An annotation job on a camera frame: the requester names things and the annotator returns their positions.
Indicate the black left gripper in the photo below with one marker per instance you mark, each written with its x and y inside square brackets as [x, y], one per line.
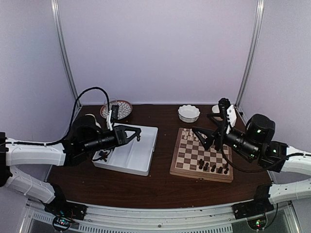
[120, 136]

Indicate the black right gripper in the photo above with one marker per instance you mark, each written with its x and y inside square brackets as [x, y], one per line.
[209, 135]

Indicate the white plastic compartment tray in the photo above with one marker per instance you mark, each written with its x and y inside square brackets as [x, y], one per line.
[134, 157]

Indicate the dark chess piece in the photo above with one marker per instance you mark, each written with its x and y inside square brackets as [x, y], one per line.
[201, 164]

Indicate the dark rook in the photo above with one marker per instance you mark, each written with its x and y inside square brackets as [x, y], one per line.
[226, 168]

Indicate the dark knight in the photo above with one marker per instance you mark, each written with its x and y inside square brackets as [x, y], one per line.
[219, 171]

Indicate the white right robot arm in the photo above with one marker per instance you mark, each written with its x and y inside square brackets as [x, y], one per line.
[257, 144]

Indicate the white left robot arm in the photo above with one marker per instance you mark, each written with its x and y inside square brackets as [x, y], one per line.
[86, 137]

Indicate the cream round bowl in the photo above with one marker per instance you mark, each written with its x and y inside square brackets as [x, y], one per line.
[215, 109]

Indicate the patterned ceramic plate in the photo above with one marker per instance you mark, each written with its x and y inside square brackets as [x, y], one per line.
[125, 109]

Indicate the white scalloped bowl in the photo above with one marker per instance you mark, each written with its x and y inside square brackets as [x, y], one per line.
[188, 113]

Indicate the cream ribbed mug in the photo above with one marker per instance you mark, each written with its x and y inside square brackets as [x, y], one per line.
[96, 122]

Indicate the clear drinking glass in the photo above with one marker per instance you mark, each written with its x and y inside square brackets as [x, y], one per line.
[110, 102]

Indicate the wooden chessboard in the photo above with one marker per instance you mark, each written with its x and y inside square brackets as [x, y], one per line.
[186, 157]

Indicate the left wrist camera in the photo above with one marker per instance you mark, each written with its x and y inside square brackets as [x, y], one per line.
[112, 116]

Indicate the aluminium front rail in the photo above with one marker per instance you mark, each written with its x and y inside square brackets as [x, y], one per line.
[211, 219]

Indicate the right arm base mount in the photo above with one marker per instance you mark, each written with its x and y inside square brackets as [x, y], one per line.
[257, 206]

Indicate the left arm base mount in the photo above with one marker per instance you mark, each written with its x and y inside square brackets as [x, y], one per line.
[59, 206]

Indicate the right aluminium frame post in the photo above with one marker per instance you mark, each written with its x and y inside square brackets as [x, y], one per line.
[252, 49]

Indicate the aluminium frame post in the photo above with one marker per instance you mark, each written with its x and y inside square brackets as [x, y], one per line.
[62, 45]
[252, 49]

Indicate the left aluminium frame post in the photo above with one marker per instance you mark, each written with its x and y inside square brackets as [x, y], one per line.
[62, 45]

